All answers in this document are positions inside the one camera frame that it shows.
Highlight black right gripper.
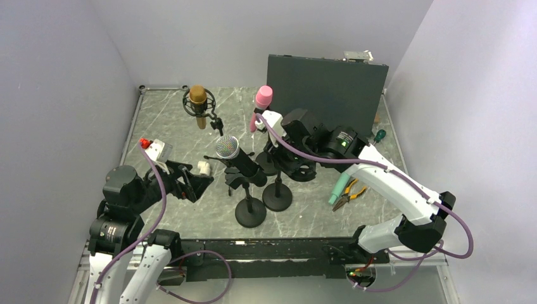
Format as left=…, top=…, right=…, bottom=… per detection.
left=263, top=127, right=315, bottom=175

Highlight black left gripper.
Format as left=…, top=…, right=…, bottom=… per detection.
left=130, top=158, right=213, bottom=213

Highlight mint green microphone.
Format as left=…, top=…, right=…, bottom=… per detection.
left=328, top=173, right=351, bottom=205

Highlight black mesh-head microphone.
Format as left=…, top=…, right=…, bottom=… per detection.
left=216, top=135, right=267, bottom=187

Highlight black clip desk stand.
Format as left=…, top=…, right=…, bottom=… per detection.
left=224, top=167, right=267, bottom=228

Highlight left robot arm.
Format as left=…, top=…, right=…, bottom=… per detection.
left=85, top=161, right=214, bottom=303

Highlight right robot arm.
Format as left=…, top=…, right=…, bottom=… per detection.
left=256, top=109, right=455, bottom=263

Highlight black pink-mic desk stand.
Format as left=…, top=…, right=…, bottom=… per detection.
left=255, top=107, right=277, bottom=176

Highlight gold condenser microphone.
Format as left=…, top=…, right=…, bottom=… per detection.
left=189, top=85, right=207, bottom=130

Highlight pink microphone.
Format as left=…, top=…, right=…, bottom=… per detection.
left=249, top=85, right=273, bottom=133

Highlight white plastic connector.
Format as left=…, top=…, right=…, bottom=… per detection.
left=197, top=161, right=212, bottom=176

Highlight dark green upright board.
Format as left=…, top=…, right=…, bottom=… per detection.
left=267, top=54, right=389, bottom=137

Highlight metal clamp behind board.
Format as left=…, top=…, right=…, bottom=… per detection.
left=343, top=50, right=374, bottom=63

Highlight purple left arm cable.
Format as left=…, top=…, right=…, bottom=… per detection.
left=86, top=141, right=233, bottom=304

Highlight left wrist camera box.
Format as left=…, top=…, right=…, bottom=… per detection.
left=138, top=138, right=173, bottom=163

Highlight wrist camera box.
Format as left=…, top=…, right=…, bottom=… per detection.
left=262, top=110, right=287, bottom=148
left=138, top=138, right=173, bottom=163

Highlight black shock-mount desk stand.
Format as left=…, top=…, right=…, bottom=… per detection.
left=262, top=161, right=317, bottom=212

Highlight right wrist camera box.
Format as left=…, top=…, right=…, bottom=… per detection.
left=262, top=110, right=287, bottom=148

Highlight yellow-handled pliers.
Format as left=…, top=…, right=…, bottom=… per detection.
left=332, top=179, right=367, bottom=212

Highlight black tripod shock-mount stand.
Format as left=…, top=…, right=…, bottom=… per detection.
left=182, top=87, right=256, bottom=197

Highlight green-handled screwdriver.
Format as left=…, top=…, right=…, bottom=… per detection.
left=372, top=129, right=386, bottom=145

